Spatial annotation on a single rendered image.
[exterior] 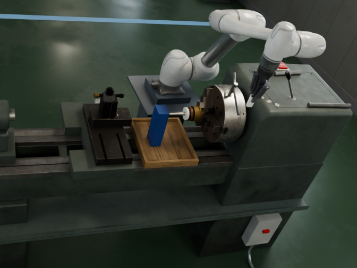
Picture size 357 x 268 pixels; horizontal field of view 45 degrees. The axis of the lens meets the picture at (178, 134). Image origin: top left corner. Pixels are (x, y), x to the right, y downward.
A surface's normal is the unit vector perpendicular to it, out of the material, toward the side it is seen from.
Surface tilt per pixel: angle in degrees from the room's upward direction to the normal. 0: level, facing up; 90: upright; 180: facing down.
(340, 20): 90
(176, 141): 0
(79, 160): 0
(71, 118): 0
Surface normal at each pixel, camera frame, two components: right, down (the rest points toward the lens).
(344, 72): -0.90, 0.08
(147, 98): 0.23, -0.75
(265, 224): 0.30, 0.66
